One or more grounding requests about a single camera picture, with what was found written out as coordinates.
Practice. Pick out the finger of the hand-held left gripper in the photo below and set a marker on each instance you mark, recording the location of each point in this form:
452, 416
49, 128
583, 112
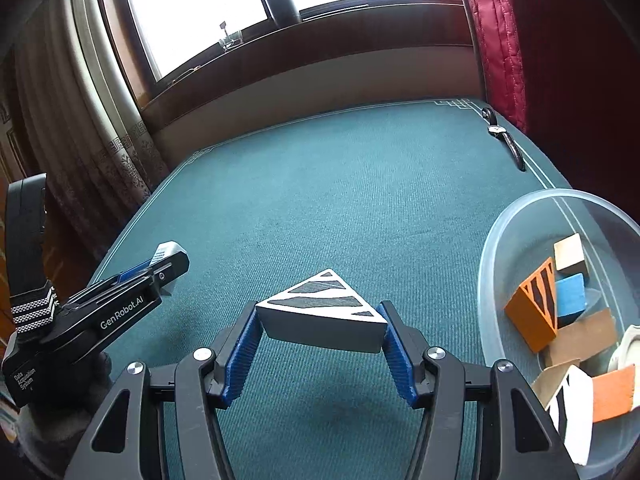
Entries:
172, 270
137, 271

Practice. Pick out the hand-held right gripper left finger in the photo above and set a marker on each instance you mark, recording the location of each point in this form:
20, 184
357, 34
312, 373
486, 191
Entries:
240, 355

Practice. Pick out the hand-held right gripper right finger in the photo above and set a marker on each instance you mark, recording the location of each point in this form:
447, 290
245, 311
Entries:
397, 355

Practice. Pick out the white charger plug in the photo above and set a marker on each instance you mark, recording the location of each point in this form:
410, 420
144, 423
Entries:
167, 250

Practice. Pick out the clear plastic bowl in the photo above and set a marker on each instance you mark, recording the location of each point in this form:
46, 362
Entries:
500, 260

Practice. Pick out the brown wooden block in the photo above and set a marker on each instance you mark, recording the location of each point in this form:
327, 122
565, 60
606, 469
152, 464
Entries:
585, 335

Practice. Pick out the person's left hand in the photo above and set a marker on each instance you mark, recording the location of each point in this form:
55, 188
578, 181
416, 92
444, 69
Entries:
50, 435

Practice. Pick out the beige patterned curtain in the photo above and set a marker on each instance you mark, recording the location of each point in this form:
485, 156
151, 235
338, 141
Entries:
90, 135

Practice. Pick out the teal table mat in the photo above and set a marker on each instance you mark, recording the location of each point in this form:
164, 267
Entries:
350, 200

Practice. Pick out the small clear glass jar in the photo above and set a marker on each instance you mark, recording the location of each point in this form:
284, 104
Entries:
232, 39

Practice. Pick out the window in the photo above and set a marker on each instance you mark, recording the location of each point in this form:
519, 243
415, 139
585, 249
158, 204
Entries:
200, 10

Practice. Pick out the dark wooden windowsill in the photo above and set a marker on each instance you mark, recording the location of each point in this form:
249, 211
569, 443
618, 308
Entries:
325, 35

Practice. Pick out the red quilted curtain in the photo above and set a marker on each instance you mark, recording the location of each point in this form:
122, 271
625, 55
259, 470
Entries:
490, 25

